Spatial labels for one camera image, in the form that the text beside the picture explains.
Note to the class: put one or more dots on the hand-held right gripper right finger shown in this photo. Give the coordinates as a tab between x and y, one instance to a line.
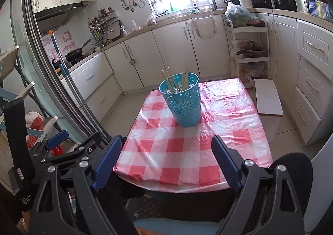
226	162

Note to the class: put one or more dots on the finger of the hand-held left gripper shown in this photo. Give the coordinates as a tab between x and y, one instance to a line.
88	146
58	138

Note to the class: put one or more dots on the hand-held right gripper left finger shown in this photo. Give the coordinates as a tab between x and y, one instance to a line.
106	164

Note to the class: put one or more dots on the blue perforated plastic basket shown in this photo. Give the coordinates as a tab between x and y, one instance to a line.
187	117

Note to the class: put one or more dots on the bundle of wooden chopsticks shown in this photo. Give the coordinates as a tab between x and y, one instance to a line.
170	82

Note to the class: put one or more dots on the red patterned slipper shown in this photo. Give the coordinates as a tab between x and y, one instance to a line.
31	142

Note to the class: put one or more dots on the red white fluffy slipper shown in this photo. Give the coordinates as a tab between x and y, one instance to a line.
35	120

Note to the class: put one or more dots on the red white checked tablecloth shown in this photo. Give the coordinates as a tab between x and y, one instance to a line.
182	151

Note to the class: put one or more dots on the patterned floor mat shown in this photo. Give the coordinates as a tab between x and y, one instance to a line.
147	209

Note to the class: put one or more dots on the beige blue shoe rack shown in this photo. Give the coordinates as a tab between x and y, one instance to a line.
10	68

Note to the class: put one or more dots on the small black pan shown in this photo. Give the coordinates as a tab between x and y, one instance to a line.
56	64

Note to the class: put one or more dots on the white step stool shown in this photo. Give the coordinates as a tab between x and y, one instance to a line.
268	99

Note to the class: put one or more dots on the blue seat cushion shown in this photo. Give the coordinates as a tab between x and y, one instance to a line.
177	224

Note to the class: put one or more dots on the black wok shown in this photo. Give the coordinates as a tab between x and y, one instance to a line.
75	55

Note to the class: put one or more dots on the dark lidded pan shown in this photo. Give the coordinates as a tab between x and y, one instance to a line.
253	51

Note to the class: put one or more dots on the clear plastic food bag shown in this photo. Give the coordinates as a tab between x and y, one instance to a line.
136	26
124	30
151	20

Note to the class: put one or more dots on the range hood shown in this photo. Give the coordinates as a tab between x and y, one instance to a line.
57	15

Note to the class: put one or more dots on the cream kitchen drawer cabinets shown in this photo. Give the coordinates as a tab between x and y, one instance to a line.
312	73

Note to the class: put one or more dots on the white trolley rack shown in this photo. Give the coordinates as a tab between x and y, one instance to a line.
264	42

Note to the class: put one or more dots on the white hanging plastic bag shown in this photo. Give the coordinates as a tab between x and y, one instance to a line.
201	28

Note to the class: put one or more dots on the bag of green vegetables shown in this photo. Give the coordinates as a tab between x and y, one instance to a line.
240	16

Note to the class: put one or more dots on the green dish soap bottle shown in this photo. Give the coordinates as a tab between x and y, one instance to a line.
171	7

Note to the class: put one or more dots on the black cooking pot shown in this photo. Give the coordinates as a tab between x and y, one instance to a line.
285	0

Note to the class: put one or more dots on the blue yellow carton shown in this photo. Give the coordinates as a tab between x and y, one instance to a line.
316	8

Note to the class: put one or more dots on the grey sliding door frame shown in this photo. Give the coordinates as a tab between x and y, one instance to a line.
52	81

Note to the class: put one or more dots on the pink wall stickers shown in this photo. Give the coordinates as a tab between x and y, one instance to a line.
58	45

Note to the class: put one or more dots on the wall utensil rack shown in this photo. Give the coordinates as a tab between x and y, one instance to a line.
104	26

